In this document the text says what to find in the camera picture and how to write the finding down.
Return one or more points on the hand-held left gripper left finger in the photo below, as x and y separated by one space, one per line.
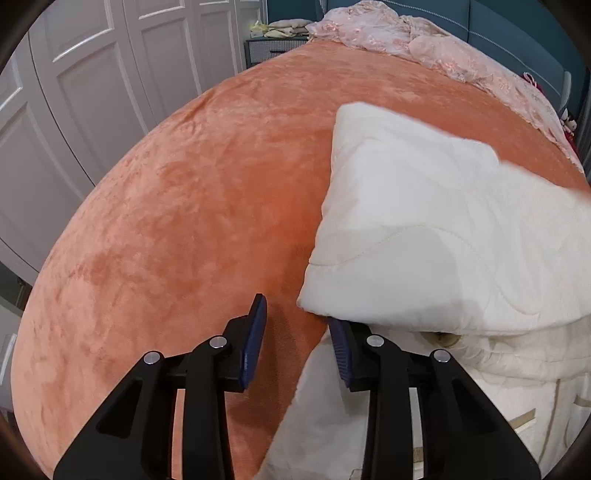
254 339

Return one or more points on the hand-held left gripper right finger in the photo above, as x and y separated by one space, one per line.
340 351

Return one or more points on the cream quilted coat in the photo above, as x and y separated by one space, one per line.
438 230

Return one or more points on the orange plush blanket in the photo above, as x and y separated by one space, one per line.
184 207

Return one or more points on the white panelled wardrobe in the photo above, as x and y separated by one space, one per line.
92 101

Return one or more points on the grey nightstand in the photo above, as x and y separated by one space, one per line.
270 51

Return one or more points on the yellow green packet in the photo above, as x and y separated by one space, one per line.
257 29

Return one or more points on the beige cloth pile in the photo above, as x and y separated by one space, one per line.
288 28

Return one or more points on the pink lace bedspread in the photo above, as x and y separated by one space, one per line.
415 46

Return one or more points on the white plush toy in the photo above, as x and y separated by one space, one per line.
568 123

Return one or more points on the red pillow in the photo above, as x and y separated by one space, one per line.
533 83

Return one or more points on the blue padded headboard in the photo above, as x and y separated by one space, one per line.
508 27

